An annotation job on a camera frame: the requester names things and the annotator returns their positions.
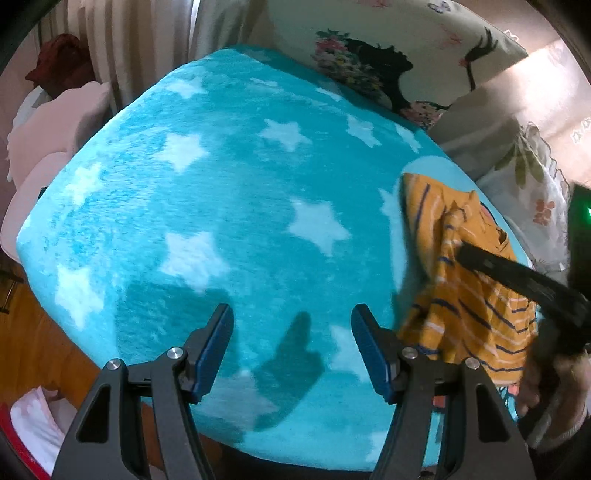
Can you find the beige curtain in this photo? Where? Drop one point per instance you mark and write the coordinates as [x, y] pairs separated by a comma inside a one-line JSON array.
[[138, 46]]

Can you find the white cloth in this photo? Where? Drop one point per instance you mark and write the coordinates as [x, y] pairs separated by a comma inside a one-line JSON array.
[[37, 420]]

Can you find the red basket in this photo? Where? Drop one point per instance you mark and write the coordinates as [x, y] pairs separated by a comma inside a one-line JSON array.
[[11, 443]]

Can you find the pink pillows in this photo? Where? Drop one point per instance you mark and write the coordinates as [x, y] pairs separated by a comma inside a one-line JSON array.
[[51, 134]]

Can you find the blue star print blanket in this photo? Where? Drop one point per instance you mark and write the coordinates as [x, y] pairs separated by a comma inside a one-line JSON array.
[[231, 198]]

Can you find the dark red cloth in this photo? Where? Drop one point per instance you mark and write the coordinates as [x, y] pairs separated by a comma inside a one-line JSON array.
[[60, 60]]

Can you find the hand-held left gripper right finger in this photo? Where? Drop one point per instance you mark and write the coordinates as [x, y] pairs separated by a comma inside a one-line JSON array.
[[369, 355]]

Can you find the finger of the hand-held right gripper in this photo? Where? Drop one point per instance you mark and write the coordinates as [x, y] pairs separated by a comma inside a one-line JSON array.
[[512, 277]]

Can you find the yellow striped sweater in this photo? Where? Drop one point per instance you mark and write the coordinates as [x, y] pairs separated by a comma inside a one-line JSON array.
[[475, 309]]

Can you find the person's right forearm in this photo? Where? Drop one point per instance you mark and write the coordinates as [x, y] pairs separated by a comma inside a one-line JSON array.
[[561, 431]]

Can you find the cream figure print pillow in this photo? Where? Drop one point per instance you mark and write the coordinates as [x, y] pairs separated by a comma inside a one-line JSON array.
[[401, 41]]

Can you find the white leaf print pillow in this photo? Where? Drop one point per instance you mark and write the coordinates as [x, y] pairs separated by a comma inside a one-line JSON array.
[[531, 184]]

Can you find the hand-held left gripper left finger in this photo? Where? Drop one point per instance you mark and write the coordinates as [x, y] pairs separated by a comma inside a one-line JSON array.
[[214, 350]]

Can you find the person's right hand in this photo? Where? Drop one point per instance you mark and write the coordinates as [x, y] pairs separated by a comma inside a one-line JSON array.
[[535, 383]]

